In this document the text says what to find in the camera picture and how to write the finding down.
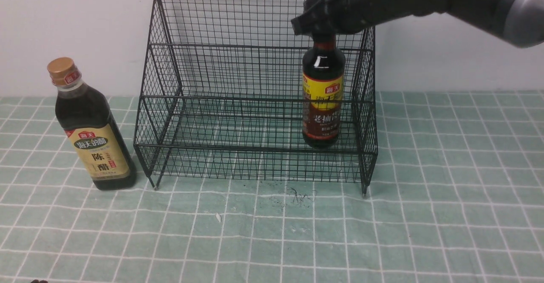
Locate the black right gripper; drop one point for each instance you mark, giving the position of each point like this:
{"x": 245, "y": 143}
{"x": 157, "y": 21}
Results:
{"x": 353, "y": 16}

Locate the dark soy sauce bottle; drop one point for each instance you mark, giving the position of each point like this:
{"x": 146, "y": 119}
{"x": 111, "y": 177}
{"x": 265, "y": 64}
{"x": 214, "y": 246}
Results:
{"x": 323, "y": 68}

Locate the vinegar bottle gold cap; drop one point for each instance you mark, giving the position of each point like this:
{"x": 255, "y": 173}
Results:
{"x": 85, "y": 116}

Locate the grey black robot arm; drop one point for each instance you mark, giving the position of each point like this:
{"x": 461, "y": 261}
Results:
{"x": 517, "y": 22}

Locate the green checkered tablecloth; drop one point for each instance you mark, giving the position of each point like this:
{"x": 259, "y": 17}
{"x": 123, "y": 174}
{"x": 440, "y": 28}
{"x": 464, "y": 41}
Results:
{"x": 456, "y": 197}

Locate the black wire mesh shelf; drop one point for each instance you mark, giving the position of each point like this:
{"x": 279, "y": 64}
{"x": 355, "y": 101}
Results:
{"x": 222, "y": 96}

